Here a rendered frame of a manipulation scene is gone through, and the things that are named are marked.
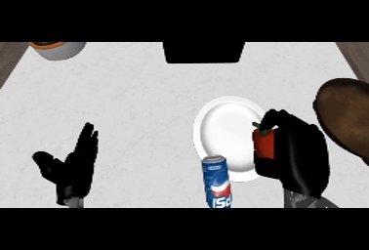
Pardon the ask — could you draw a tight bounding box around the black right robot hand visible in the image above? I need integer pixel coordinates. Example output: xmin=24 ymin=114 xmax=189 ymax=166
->
xmin=254 ymin=108 xmax=333 ymax=199

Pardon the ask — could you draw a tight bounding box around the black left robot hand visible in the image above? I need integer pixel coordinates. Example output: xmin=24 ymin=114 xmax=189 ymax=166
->
xmin=31 ymin=122 xmax=99 ymax=206

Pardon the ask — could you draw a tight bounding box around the red bell pepper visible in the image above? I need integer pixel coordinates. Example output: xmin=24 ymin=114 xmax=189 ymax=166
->
xmin=251 ymin=121 xmax=278 ymax=160

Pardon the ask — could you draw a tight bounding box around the white plate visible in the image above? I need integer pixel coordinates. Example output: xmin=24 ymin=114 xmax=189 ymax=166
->
xmin=192 ymin=95 xmax=269 ymax=184

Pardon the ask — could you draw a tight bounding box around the blue soda can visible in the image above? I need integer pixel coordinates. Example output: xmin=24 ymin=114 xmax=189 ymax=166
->
xmin=201 ymin=154 xmax=234 ymax=209

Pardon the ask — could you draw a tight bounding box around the grey pot with orange rim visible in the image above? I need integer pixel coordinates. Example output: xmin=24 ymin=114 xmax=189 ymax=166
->
xmin=29 ymin=42 xmax=89 ymax=62

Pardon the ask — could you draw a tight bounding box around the black appliance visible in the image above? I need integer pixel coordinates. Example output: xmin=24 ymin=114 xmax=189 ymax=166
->
xmin=161 ymin=42 xmax=247 ymax=64

